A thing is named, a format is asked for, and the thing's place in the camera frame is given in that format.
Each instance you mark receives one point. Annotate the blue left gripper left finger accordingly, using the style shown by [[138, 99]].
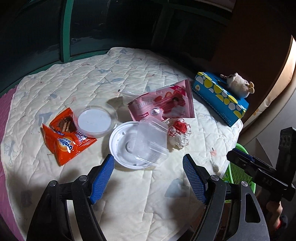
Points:
[[100, 178]]

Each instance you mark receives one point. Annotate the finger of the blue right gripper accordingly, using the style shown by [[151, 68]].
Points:
[[242, 154]]

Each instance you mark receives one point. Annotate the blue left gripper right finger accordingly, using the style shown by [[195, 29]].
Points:
[[197, 176]]

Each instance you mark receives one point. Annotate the red white wrapper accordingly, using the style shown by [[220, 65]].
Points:
[[179, 132]]

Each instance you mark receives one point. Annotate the white round plastic lid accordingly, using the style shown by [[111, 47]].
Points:
[[121, 144]]

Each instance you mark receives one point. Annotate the clear plastic clamshell box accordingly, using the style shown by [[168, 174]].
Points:
[[151, 142]]

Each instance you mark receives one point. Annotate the orange Ovaltine snack wrapper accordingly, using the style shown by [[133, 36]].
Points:
[[63, 139]]

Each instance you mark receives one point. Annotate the clear round plastic lid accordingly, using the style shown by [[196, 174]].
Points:
[[95, 121]]

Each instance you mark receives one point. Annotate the pink snack bag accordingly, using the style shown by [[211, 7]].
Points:
[[175, 100]]

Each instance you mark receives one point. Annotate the small clear jelly cup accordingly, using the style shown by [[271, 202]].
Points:
[[156, 112]]

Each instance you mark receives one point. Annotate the person right hand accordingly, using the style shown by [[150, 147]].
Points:
[[275, 209]]

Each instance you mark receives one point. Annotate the green plastic mesh basket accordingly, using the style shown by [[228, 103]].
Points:
[[235, 175]]

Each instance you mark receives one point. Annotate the beige plush toy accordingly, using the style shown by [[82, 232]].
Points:
[[238, 85]]

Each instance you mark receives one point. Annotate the white quilted mattress pad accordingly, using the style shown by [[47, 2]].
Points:
[[156, 203]]

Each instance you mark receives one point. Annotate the blue yellow tissue box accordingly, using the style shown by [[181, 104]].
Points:
[[213, 90]]

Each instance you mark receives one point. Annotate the floral beige curtain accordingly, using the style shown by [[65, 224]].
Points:
[[280, 85]]

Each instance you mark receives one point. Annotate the green window frame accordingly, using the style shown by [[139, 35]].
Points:
[[34, 36]]

